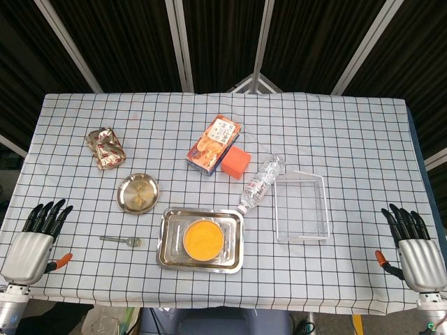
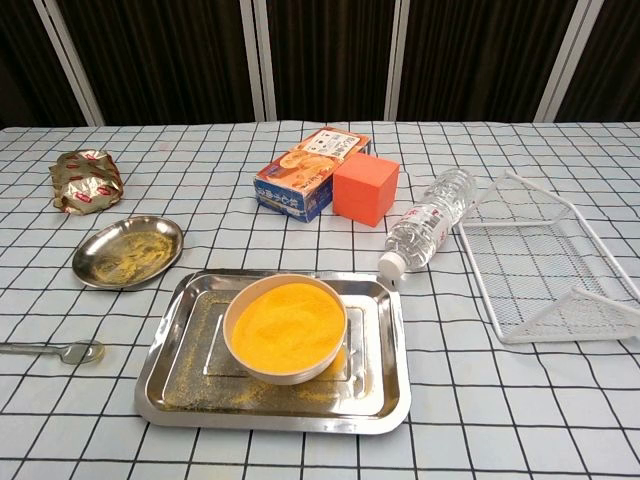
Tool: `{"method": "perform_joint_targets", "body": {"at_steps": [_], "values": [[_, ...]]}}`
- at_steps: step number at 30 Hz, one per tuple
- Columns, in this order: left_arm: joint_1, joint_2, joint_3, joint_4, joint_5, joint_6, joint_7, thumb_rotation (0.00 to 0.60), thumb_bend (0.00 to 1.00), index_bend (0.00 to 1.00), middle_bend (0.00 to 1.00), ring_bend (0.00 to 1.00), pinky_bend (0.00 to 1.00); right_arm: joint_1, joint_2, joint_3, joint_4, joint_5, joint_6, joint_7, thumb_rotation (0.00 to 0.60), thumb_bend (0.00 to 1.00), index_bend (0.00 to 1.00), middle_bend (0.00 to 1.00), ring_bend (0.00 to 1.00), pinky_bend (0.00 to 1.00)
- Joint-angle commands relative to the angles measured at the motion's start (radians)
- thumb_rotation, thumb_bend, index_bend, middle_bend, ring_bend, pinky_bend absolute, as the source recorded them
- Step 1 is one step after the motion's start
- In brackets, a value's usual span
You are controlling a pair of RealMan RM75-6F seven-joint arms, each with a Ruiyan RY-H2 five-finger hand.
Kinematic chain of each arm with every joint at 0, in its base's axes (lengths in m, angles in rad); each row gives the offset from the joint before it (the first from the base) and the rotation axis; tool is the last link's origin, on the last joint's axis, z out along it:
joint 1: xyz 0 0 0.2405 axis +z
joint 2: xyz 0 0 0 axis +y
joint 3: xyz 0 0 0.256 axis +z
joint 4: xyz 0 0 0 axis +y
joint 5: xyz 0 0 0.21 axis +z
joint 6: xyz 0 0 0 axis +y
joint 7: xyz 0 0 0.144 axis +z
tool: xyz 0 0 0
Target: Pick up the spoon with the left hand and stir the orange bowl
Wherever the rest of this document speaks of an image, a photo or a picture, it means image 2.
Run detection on silver metal spoon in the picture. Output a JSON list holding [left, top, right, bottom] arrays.
[[0, 339, 106, 365]]

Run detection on bowl of orange powder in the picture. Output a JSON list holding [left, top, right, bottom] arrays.
[[222, 273, 348, 386]]

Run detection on small round steel plate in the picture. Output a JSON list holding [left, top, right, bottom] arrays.
[[71, 215, 185, 291]]

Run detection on rectangular stainless steel tray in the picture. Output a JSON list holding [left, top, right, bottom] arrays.
[[133, 268, 412, 435]]

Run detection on orange cube block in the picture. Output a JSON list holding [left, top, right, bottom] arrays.
[[332, 152, 401, 230]]

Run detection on orange blue cracker box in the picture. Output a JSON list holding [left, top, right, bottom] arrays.
[[252, 126, 374, 224]]

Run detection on yellow powder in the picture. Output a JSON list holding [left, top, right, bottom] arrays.
[[230, 282, 346, 376]]

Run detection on clear plastic water bottle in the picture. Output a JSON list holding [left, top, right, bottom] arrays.
[[377, 168, 479, 287]]

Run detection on dark folding partition screen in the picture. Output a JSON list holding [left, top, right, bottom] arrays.
[[0, 0, 640, 129]]

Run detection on white black checkered tablecloth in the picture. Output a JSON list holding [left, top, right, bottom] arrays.
[[0, 119, 640, 480]]

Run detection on gold foil snack bag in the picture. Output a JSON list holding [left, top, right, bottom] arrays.
[[48, 149, 125, 216]]

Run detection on white wire mesh basket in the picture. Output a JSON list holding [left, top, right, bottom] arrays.
[[452, 169, 640, 346]]

